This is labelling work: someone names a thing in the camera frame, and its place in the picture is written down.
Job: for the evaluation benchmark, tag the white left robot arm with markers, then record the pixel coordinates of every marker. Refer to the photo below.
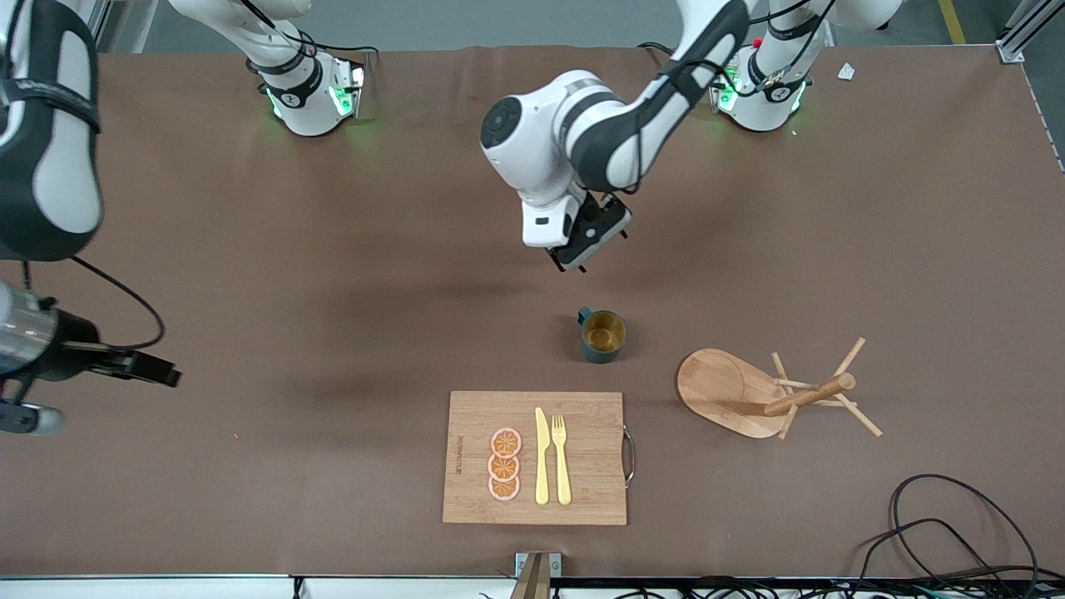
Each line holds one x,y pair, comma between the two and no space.
599,125

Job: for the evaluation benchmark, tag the dark green cup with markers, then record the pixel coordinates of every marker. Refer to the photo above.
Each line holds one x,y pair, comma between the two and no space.
603,337

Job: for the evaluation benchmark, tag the yellow plastic knife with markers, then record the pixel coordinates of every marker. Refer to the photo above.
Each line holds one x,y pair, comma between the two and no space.
542,457

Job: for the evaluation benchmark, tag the aluminium frame profile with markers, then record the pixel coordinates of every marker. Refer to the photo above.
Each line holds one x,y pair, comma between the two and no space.
1019,37
100,25

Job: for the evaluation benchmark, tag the orange slice toy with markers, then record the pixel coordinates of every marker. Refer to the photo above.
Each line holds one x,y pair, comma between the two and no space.
503,468
503,491
506,442

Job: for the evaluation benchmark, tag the wooden cup rack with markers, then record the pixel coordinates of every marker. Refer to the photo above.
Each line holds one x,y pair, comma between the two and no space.
724,391

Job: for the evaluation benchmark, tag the white paper scrap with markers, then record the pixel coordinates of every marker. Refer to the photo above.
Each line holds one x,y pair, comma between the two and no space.
846,71

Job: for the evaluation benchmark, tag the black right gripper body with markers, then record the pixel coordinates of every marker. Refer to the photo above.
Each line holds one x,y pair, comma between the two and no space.
73,347

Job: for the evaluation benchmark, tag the yellow plastic fork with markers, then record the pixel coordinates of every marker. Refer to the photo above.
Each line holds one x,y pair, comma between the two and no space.
562,466

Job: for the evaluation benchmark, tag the brown table cover sheet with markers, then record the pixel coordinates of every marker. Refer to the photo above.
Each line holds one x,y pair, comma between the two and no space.
333,249

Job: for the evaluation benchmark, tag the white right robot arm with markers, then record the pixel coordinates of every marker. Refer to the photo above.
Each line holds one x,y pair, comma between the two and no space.
50,166

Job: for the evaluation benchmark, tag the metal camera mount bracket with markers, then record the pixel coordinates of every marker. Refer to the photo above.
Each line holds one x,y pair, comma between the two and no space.
537,574

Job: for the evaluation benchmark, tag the bamboo cutting board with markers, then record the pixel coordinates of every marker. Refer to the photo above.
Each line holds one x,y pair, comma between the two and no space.
591,466

